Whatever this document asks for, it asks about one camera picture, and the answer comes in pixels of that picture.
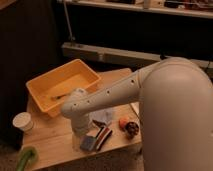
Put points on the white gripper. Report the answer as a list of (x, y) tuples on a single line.
[(79, 131)]

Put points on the blue-grey sponge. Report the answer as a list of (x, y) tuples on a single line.
[(88, 143)]

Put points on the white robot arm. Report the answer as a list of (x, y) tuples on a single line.
[(176, 108)]

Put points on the grey cloth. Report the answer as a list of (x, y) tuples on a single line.
[(104, 116)]

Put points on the striped black white block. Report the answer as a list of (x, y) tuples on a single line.
[(103, 134)]

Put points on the utensil inside yellow bin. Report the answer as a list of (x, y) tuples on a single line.
[(58, 97)]

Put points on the orange ball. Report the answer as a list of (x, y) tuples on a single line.
[(123, 122)]

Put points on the yellow plastic bin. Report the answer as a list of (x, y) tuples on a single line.
[(59, 81)]

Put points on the dark brown round object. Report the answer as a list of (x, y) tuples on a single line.
[(132, 128)]

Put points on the white paper cup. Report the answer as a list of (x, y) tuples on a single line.
[(23, 121)]

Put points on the green plastic toy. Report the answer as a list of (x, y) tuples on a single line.
[(27, 157)]

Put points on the grey metal shelf rail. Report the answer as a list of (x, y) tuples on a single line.
[(109, 55)]

